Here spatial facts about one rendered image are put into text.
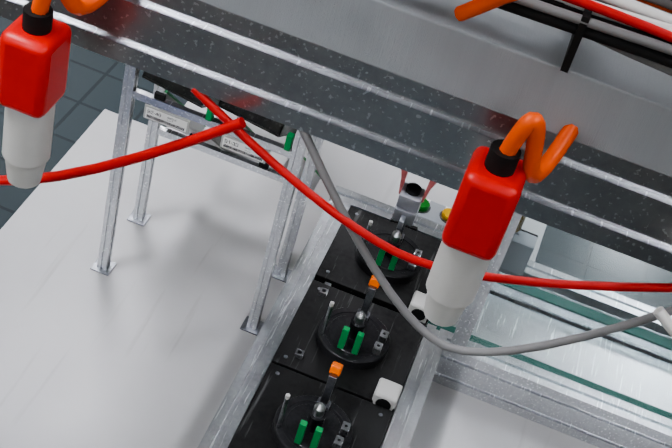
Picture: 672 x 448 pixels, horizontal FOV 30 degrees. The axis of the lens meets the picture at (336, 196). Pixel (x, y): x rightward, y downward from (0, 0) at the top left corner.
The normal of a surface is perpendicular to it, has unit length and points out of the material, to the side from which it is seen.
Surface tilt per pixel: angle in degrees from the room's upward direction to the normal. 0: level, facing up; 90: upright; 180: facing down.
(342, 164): 0
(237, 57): 90
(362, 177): 0
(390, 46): 90
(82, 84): 0
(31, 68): 90
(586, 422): 90
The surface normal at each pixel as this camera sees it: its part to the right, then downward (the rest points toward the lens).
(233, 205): 0.22, -0.74
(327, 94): -0.30, 0.56
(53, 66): 0.93, 0.36
